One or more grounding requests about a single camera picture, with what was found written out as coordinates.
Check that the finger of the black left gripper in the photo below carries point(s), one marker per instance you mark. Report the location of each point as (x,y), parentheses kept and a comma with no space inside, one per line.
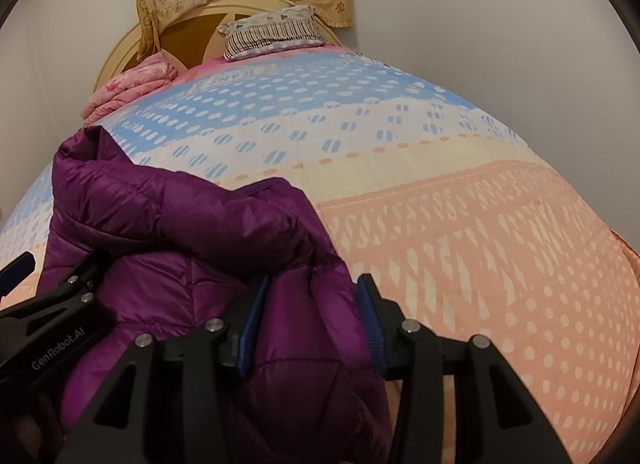
(13,274)

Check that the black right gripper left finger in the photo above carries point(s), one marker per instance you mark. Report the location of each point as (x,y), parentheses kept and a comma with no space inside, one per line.
(173,401)

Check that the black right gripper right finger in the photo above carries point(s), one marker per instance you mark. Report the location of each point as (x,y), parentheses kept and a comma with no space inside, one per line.
(497,418)

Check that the purple puffer jacket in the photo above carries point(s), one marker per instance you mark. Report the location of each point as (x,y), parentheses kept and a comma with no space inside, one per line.
(183,248)

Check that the polka dot bed cover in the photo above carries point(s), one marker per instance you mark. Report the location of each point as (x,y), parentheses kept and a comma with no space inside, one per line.
(455,218)

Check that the pink folded quilt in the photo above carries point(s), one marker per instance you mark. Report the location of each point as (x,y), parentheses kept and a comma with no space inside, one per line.
(152,74)

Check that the striped patterned pillow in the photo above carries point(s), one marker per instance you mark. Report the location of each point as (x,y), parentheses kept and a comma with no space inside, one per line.
(290,28)

